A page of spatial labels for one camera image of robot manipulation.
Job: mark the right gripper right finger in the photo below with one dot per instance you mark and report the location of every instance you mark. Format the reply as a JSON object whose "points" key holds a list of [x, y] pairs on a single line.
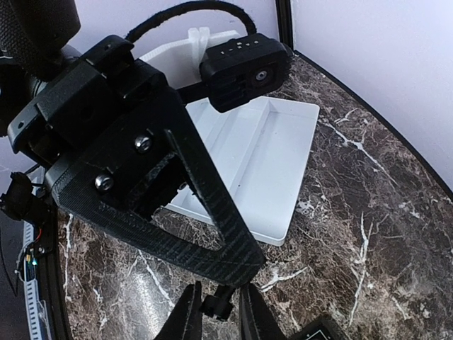
{"points": [[256, 319]]}

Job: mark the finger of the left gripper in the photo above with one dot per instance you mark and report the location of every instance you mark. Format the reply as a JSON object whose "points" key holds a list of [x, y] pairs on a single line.
{"points": [[137, 166]]}

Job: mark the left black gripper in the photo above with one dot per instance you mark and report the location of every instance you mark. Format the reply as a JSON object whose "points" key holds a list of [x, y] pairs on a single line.
{"points": [[84, 100]]}

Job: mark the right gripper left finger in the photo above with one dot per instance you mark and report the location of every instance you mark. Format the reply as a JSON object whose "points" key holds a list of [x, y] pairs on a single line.
{"points": [[185, 320]]}

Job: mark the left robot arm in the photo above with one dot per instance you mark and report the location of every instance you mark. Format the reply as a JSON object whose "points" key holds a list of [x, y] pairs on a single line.
{"points": [[34, 37]]}

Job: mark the black white chess board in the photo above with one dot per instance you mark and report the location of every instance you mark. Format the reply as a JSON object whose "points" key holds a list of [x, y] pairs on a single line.
{"points": [[322, 328]]}

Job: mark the white plastic tray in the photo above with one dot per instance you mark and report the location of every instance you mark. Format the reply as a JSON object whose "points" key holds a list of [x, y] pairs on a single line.
{"points": [[260, 149]]}

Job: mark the white cable duct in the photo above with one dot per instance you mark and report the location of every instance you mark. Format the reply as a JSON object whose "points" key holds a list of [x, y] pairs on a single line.
{"points": [[35, 307]]}

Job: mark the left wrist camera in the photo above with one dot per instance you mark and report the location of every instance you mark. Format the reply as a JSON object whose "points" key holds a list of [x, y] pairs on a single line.
{"points": [[242, 69]]}

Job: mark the left black frame post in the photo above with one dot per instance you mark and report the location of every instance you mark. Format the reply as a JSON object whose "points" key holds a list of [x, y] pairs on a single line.
{"points": [[284, 22]]}

